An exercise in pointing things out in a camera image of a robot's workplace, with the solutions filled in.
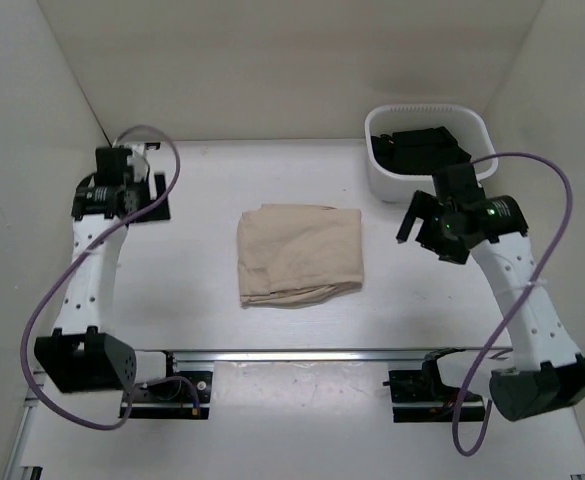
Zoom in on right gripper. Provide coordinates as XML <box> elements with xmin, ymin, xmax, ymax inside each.
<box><xmin>396</xmin><ymin>190</ymin><xmax>469</xmax><ymax>265</ymax></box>

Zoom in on beige trousers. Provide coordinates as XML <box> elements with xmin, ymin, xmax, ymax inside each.
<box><xmin>237</xmin><ymin>204</ymin><xmax>365</xmax><ymax>308</ymax></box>

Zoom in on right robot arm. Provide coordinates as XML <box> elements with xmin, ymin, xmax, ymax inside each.
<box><xmin>397</xmin><ymin>191</ymin><xmax>585</xmax><ymax>421</ymax></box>

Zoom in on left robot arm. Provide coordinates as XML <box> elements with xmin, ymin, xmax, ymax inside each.
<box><xmin>34</xmin><ymin>176</ymin><xmax>182</xmax><ymax>400</ymax></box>

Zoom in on black folded trousers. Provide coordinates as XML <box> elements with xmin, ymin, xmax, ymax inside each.
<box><xmin>370</xmin><ymin>126</ymin><xmax>471</xmax><ymax>176</ymax></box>

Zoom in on white plastic basket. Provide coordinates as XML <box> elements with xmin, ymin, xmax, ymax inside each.
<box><xmin>364</xmin><ymin>104</ymin><xmax>495</xmax><ymax>203</ymax></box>

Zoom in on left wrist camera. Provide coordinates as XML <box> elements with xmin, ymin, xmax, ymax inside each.
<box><xmin>94</xmin><ymin>144</ymin><xmax>150</xmax><ymax>187</ymax></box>

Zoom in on aluminium front rail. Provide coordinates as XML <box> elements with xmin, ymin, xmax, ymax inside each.
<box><xmin>167</xmin><ymin>348</ymin><xmax>431</xmax><ymax>364</ymax></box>

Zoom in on aluminium rail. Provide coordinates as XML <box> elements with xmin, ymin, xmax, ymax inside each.
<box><xmin>2</xmin><ymin>388</ymin><xmax>43</xmax><ymax>480</ymax></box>
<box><xmin>167</xmin><ymin>348</ymin><xmax>431</xmax><ymax>364</ymax></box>

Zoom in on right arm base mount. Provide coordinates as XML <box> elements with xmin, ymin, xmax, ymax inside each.
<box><xmin>383</xmin><ymin>348</ymin><xmax>466</xmax><ymax>424</ymax></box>

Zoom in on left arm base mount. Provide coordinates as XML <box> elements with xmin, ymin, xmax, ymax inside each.
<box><xmin>119</xmin><ymin>351</ymin><xmax>213</xmax><ymax>421</ymax></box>

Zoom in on aluminium left rail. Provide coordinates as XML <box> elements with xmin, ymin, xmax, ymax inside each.
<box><xmin>2</xmin><ymin>388</ymin><xmax>43</xmax><ymax>480</ymax></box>

